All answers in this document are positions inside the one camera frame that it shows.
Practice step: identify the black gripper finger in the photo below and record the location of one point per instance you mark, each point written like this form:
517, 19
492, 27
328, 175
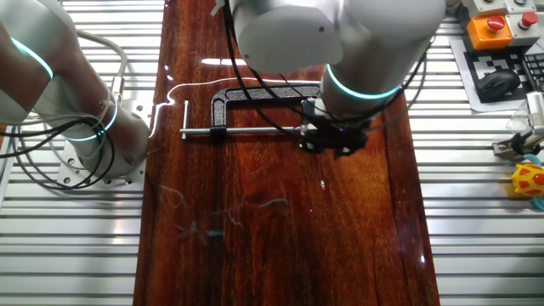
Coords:
308, 144
345, 151

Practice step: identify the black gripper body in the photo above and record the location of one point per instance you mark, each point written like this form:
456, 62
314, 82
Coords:
340, 132

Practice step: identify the dark red pencil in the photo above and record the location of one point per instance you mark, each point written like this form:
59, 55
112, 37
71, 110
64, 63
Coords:
321, 176

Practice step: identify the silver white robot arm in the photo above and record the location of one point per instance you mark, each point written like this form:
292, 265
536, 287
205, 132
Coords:
289, 38

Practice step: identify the black C-clamp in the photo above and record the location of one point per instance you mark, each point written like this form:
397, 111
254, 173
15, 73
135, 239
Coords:
219, 110

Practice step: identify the glossy red-brown wooden board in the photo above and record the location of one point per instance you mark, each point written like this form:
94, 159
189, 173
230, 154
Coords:
276, 238

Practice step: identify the black white marker sheet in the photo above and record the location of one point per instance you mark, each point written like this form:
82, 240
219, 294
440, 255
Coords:
467, 85

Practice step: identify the black computer mouse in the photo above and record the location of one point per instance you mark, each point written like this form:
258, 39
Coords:
497, 85

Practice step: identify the orange emergency stop box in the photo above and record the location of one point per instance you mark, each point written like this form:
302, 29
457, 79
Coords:
482, 36

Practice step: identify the yellow orange turtle toy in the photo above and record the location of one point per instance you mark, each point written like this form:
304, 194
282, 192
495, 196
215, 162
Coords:
529, 178

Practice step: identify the grey button box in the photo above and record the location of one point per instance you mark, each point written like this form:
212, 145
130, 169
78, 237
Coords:
525, 5
484, 6

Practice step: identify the grey red-button stop box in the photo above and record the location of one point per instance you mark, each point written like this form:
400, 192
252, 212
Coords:
516, 34

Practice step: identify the black keyboard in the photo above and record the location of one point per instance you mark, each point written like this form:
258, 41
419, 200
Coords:
535, 70

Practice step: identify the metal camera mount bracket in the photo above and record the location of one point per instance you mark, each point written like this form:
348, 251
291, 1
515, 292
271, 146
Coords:
503, 147

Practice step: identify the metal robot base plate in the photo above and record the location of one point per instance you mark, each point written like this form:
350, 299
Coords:
140, 110

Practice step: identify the ribbed silver camera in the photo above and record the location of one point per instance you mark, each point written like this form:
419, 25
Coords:
536, 110

